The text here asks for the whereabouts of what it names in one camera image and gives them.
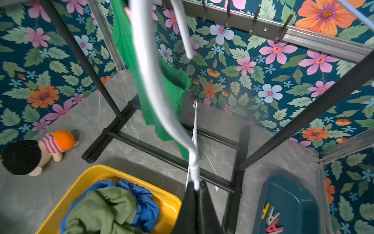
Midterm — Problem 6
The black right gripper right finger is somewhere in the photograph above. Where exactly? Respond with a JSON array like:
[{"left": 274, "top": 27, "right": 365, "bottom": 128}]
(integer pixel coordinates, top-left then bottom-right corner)
[{"left": 198, "top": 181, "right": 225, "bottom": 234}]

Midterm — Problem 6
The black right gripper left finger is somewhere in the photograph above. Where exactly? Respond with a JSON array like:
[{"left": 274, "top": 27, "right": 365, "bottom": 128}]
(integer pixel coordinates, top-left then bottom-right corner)
[{"left": 171, "top": 181, "right": 196, "bottom": 234}]

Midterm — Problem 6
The blue tank top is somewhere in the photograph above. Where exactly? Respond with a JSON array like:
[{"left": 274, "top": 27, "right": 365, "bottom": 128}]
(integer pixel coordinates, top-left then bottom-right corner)
[{"left": 60, "top": 179, "right": 161, "bottom": 234}]

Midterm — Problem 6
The red clothespin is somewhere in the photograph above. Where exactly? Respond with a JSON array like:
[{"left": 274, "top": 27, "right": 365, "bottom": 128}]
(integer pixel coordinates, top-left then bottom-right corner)
[{"left": 266, "top": 218, "right": 284, "bottom": 234}]

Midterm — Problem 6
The olive grey tank top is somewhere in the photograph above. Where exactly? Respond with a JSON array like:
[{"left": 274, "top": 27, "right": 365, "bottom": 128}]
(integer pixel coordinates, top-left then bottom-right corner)
[{"left": 64, "top": 187, "right": 143, "bottom": 234}]

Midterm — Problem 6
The green tank top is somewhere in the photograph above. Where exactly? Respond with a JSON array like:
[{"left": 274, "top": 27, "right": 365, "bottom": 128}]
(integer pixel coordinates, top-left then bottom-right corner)
[{"left": 111, "top": 1, "right": 198, "bottom": 162}]

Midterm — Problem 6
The white wire hanger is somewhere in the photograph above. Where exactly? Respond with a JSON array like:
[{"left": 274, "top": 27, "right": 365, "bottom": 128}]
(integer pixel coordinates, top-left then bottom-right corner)
[
  {"left": 337, "top": 0, "right": 374, "bottom": 31},
  {"left": 130, "top": 1, "right": 200, "bottom": 191}
]

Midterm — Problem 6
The yellow clothespin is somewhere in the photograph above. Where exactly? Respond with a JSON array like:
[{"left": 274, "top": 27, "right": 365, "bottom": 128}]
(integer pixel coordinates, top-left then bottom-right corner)
[{"left": 262, "top": 203, "right": 270, "bottom": 219}]

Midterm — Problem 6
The white clothespin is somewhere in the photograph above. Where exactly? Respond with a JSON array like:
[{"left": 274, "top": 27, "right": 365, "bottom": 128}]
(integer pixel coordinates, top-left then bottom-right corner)
[{"left": 266, "top": 205, "right": 280, "bottom": 226}]

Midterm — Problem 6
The yellow plastic tray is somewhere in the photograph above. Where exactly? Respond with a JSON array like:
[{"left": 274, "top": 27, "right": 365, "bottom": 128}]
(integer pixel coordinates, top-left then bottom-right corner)
[{"left": 37, "top": 165, "right": 182, "bottom": 234}]

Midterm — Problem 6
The dark teal tray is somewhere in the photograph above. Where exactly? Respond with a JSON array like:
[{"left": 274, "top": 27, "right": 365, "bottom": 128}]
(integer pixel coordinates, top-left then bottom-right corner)
[{"left": 252, "top": 174, "right": 321, "bottom": 234}]

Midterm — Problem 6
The doll with striped shirt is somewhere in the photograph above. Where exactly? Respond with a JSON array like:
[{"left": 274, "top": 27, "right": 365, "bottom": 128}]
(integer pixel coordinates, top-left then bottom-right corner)
[{"left": 2, "top": 130, "right": 79, "bottom": 176}]

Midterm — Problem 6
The black clothes rack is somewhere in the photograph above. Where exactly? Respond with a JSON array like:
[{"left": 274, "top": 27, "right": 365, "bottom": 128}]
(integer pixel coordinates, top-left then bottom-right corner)
[{"left": 41, "top": 1, "right": 374, "bottom": 234}]

